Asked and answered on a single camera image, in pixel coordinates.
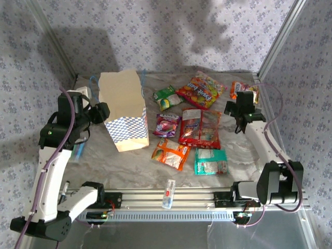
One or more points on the small orange white snack packet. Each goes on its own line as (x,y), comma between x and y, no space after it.
(234,89)

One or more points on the blue checkered paper bag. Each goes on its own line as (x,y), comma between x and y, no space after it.
(124,103)

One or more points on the colourful fruit candy bag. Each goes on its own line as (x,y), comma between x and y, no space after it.
(199,90)

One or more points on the teal snack packet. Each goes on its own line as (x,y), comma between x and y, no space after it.
(210,160)

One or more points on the purple snack packet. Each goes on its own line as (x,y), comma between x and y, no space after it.
(166,125)

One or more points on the green snack packet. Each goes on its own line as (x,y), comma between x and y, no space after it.
(166,99)

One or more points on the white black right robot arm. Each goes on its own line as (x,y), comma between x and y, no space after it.
(262,145)

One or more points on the large red candy bag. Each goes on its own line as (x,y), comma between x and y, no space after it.
(199,129)

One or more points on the pack of coloured pens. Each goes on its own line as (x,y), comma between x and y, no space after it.
(79,151)

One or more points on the small green circuit board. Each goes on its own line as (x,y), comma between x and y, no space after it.
(242,215)
(99,215)

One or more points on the clear plastic blister pack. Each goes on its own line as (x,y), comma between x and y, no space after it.
(169,193)

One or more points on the aluminium side rail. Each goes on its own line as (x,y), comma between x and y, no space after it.
(268,103)

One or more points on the aluminium frame post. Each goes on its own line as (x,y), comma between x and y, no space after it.
(54,39)
(281,39)

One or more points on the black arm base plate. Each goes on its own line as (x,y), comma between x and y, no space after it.
(221,199)
(115,199)

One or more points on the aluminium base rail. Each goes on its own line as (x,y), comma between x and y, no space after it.
(145,198)

